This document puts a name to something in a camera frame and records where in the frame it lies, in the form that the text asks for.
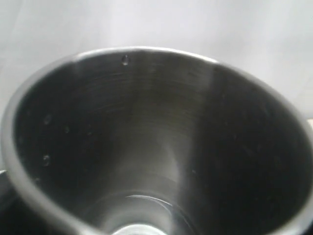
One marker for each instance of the stainless steel cup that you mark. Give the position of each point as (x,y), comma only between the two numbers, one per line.
(155,141)

